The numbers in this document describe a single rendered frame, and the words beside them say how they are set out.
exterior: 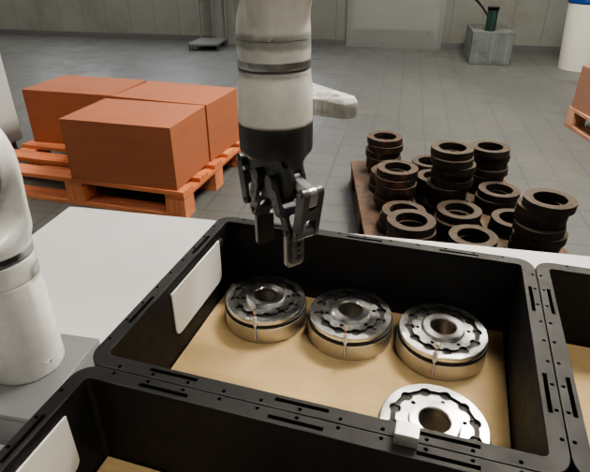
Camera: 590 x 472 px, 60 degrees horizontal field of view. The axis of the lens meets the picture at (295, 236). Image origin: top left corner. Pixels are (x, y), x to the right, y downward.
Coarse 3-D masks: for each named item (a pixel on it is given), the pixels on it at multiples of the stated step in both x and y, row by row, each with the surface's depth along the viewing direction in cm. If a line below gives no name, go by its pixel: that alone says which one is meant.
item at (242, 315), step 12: (264, 276) 69; (276, 276) 69; (240, 288) 67; (288, 288) 68; (300, 288) 67; (228, 300) 65; (240, 300) 65; (288, 300) 65; (300, 300) 65; (240, 312) 63; (252, 312) 63; (264, 312) 63; (276, 312) 63; (288, 312) 63; (300, 312) 63; (252, 324) 61; (264, 324) 61; (276, 324) 61
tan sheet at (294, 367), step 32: (224, 320) 66; (192, 352) 61; (224, 352) 61; (256, 352) 61; (288, 352) 61; (320, 352) 61; (384, 352) 61; (256, 384) 57; (288, 384) 57; (320, 384) 57; (352, 384) 57; (384, 384) 57; (448, 384) 57; (480, 384) 57
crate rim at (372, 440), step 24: (72, 384) 43; (120, 384) 43; (144, 384) 43; (168, 384) 43; (48, 408) 41; (216, 408) 41; (240, 408) 41; (264, 408) 41; (24, 432) 39; (288, 432) 40; (312, 432) 39; (336, 432) 39; (360, 432) 39; (0, 456) 37; (384, 456) 38; (408, 456) 37; (432, 456) 37; (456, 456) 37
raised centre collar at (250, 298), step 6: (252, 288) 66; (258, 288) 66; (264, 288) 66; (270, 288) 66; (276, 288) 66; (246, 294) 65; (252, 294) 65; (276, 294) 66; (282, 294) 65; (246, 300) 65; (252, 300) 64; (276, 300) 64; (282, 300) 64; (258, 306) 63; (264, 306) 63; (270, 306) 63
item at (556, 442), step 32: (224, 224) 68; (192, 256) 61; (448, 256) 62; (480, 256) 61; (160, 288) 55; (128, 320) 50; (544, 320) 51; (96, 352) 47; (544, 352) 47; (192, 384) 43; (224, 384) 43; (544, 384) 45; (320, 416) 40; (352, 416) 40; (544, 416) 40; (448, 448) 38; (480, 448) 38
